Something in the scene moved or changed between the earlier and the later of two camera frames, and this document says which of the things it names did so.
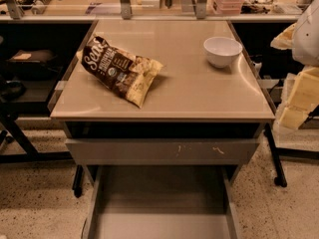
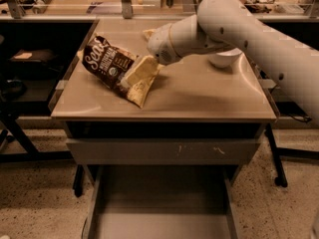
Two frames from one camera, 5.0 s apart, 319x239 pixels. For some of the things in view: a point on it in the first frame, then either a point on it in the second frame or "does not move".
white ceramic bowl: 222,52 does not move
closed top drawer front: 162,151 does not move
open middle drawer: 161,202 does not move
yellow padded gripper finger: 284,40 -> 160,47
